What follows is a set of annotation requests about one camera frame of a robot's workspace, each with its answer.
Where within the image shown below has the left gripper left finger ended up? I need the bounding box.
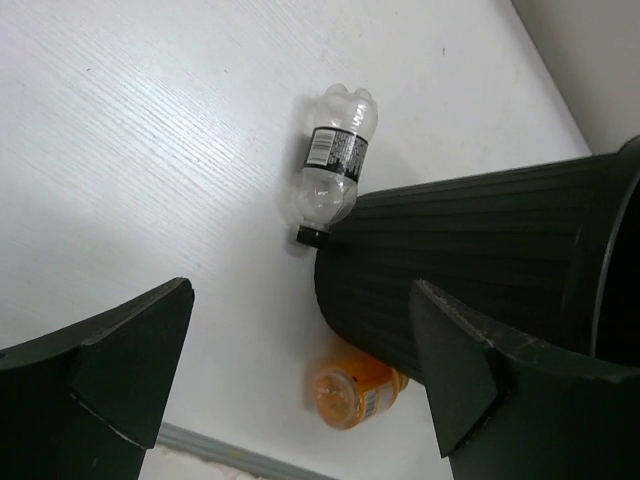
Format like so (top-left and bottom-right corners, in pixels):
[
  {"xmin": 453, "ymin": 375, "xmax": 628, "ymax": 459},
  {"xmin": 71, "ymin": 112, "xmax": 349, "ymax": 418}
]
[{"xmin": 1, "ymin": 278, "xmax": 194, "ymax": 479}]

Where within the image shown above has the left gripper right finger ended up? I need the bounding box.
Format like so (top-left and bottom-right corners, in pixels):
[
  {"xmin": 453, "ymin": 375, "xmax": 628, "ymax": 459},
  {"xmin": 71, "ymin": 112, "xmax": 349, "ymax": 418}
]
[{"xmin": 409, "ymin": 280, "xmax": 639, "ymax": 479}]

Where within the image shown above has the clear bottle black cap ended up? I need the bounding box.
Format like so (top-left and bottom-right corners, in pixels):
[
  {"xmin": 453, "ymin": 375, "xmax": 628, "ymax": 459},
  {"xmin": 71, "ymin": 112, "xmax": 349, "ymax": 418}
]
[{"xmin": 295, "ymin": 84, "xmax": 378, "ymax": 249}]

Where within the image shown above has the black plastic bin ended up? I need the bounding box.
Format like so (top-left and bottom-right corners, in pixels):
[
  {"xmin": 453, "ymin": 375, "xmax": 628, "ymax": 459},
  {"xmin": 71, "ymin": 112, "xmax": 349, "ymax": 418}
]
[{"xmin": 314, "ymin": 140, "xmax": 639, "ymax": 379}]

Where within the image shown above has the orange juice bottle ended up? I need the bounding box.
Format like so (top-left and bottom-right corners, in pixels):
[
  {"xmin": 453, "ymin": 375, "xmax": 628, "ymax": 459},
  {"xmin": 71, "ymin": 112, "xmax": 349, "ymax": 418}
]
[{"xmin": 312, "ymin": 351, "xmax": 409, "ymax": 430}]

